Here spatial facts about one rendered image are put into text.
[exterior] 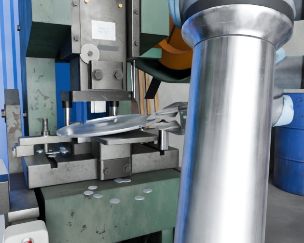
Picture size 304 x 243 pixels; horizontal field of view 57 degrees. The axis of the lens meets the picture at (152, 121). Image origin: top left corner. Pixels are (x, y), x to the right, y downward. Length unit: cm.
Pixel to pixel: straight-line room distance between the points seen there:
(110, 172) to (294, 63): 52
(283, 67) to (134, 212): 51
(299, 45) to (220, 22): 330
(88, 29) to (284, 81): 53
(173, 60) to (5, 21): 122
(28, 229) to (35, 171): 20
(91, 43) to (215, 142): 65
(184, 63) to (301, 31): 264
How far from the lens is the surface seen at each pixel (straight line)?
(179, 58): 110
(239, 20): 29
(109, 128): 75
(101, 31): 87
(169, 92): 238
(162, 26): 90
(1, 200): 67
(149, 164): 86
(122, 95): 88
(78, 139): 88
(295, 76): 69
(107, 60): 86
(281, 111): 73
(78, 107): 204
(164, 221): 84
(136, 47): 86
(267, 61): 29
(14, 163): 112
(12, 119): 114
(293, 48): 349
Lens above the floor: 89
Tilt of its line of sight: 6 degrees down
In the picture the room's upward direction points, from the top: straight up
